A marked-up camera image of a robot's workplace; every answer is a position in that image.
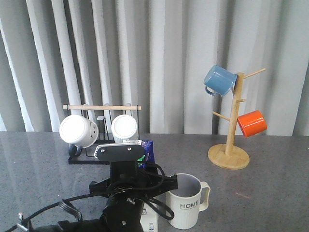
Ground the blue enamel mug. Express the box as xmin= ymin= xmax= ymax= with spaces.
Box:
xmin=204 ymin=65 xmax=237 ymax=97

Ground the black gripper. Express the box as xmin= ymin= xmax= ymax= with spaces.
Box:
xmin=89 ymin=143 xmax=178 ymax=199

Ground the wooden mug tree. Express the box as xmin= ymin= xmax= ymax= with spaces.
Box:
xmin=208 ymin=68 xmax=266 ymax=170

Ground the grey curtain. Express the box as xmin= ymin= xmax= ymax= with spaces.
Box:
xmin=0 ymin=0 xmax=309 ymax=136

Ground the orange enamel mug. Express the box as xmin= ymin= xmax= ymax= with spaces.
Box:
xmin=237 ymin=110 xmax=267 ymax=138

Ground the white smiley hanging mug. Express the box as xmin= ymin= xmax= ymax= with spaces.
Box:
xmin=59 ymin=115 xmax=99 ymax=157

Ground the black cable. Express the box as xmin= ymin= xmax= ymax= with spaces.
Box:
xmin=0 ymin=163 xmax=175 ymax=232

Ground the white ribbed hanging mug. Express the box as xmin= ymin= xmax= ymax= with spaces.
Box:
xmin=111 ymin=115 xmax=138 ymax=143

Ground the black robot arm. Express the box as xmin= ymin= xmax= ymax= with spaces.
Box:
xmin=26 ymin=143 xmax=178 ymax=232

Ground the black rack with wooden bar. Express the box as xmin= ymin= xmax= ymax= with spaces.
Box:
xmin=59 ymin=104 xmax=142 ymax=164

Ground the cream HOME mug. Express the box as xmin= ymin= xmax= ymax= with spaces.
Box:
xmin=166 ymin=173 xmax=211 ymax=230

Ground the blue white milk carton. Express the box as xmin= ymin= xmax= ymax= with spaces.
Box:
xmin=123 ymin=139 xmax=158 ymax=232

